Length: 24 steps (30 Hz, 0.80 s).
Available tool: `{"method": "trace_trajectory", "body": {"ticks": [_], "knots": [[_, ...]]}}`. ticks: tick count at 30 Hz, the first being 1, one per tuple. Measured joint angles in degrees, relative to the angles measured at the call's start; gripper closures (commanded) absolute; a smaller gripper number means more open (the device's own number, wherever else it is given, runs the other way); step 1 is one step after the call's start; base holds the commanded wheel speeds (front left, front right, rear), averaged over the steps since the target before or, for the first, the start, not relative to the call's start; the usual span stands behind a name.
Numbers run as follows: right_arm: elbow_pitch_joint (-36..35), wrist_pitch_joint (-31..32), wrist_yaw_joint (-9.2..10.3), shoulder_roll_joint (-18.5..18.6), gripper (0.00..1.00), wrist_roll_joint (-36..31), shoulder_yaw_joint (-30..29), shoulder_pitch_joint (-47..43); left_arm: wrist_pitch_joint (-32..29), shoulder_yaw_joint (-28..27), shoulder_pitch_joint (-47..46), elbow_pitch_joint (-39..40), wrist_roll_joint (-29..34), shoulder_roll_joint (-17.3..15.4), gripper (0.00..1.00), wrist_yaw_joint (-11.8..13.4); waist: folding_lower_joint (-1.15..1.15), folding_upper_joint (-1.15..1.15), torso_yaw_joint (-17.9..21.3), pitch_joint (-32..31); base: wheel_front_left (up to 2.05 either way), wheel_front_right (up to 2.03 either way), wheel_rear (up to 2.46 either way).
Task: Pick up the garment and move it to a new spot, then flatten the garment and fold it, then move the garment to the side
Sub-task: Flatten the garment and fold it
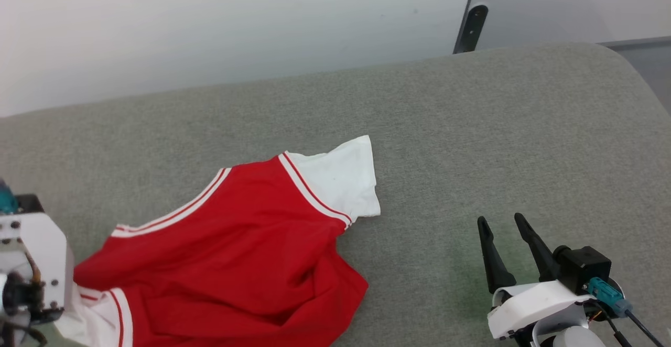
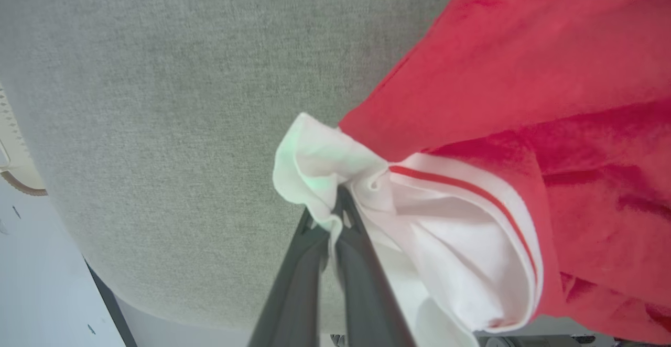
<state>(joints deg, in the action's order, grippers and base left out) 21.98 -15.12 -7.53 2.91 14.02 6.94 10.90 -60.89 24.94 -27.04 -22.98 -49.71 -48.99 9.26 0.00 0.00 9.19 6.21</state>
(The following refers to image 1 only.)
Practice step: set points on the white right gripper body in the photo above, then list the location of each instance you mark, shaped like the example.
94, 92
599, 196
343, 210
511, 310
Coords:
534, 305

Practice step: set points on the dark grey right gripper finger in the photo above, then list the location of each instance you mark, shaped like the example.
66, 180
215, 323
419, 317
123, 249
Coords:
495, 268
540, 258

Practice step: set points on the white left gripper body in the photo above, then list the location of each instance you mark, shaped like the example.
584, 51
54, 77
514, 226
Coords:
44, 252

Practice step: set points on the dark metal wall post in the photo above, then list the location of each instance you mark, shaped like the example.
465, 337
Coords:
474, 27

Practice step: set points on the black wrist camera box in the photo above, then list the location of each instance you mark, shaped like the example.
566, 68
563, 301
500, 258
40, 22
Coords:
30, 204
584, 266

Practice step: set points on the red and white garment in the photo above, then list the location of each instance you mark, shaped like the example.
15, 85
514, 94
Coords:
236, 242

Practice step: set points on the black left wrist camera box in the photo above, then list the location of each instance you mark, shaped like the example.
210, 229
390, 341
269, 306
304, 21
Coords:
30, 204

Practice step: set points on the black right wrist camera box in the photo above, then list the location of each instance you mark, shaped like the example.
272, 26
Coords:
584, 266

